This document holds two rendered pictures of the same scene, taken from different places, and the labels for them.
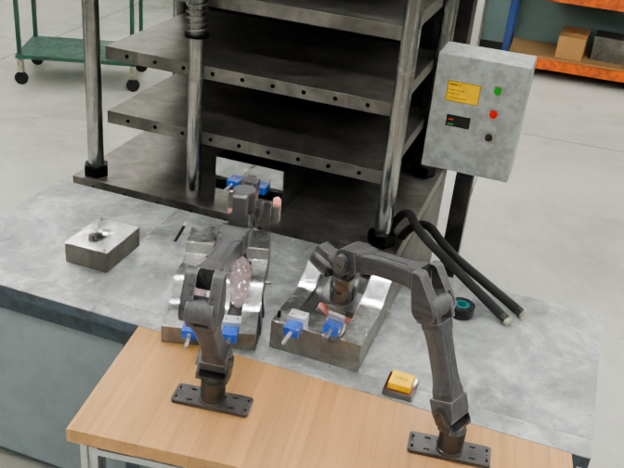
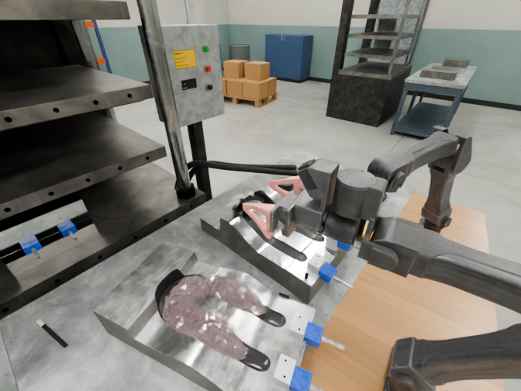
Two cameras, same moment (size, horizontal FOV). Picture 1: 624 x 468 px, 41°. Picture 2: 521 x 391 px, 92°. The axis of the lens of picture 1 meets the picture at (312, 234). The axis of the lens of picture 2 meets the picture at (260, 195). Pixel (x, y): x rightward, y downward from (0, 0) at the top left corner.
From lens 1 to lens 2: 204 cm
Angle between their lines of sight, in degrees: 55
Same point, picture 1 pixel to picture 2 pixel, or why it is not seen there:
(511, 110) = (215, 62)
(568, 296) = not seen: hidden behind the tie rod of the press
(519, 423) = (393, 201)
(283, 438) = (444, 333)
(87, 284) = not seen: outside the picture
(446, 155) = (190, 113)
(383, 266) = (427, 155)
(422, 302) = (467, 156)
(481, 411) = (384, 210)
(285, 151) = (70, 181)
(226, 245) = (470, 251)
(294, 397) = (383, 306)
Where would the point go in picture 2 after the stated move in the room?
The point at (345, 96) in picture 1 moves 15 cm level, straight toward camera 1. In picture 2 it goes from (105, 95) to (137, 100)
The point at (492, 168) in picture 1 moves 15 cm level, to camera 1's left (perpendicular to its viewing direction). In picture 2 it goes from (216, 108) to (199, 116)
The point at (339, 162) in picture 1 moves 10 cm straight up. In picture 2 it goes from (127, 159) to (119, 135)
